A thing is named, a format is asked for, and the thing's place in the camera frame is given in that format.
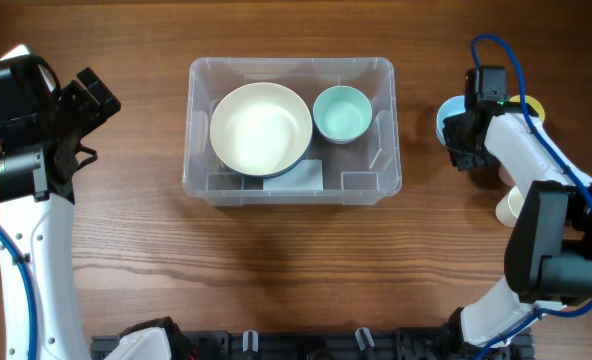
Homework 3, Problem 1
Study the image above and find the mint green small bowl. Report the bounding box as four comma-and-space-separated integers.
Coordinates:
312, 85, 373, 144

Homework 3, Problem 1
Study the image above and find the yellow plastic cup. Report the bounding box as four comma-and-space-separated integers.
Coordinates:
509, 95, 546, 122

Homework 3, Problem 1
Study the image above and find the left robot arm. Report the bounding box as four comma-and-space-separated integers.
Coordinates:
0, 45, 121, 359

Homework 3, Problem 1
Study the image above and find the cream plastic bowl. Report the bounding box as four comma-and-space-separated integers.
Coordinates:
209, 82, 313, 177

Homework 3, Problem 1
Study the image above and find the pink plastic cup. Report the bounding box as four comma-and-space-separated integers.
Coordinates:
498, 165, 515, 187

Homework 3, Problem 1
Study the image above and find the pale cream plastic cup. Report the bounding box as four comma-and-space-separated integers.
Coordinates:
495, 186, 524, 228

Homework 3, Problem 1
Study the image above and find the dark blue bowl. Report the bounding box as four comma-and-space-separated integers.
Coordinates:
211, 120, 313, 178

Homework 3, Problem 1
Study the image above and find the clear plastic storage container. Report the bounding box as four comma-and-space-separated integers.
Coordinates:
182, 57, 403, 206

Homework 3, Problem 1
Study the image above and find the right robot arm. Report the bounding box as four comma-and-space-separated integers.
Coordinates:
437, 66, 592, 352

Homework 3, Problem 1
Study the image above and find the light blue small bowl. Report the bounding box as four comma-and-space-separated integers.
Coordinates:
436, 95, 466, 146

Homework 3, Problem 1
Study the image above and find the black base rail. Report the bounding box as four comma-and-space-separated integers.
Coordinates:
90, 328, 536, 360

